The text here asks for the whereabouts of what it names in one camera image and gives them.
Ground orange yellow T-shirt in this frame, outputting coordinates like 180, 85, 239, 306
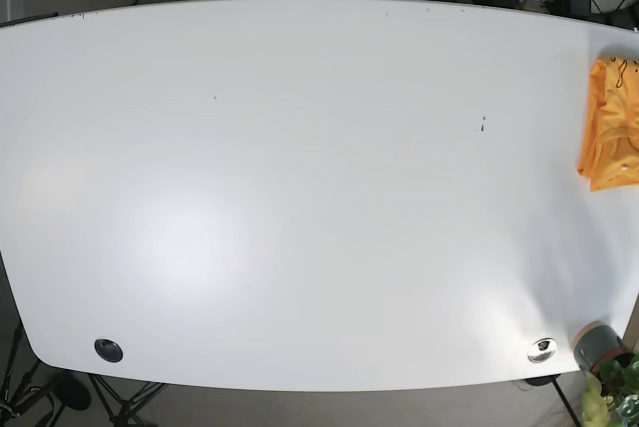
577, 57, 638, 192

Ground black table grommet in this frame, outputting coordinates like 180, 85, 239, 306
94, 338, 124, 363

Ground silver table grommet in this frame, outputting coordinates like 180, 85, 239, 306
527, 338, 557, 363

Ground grey plant pot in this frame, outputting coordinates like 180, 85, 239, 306
571, 321, 634, 374

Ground green potted plant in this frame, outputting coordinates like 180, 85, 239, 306
581, 352, 638, 427

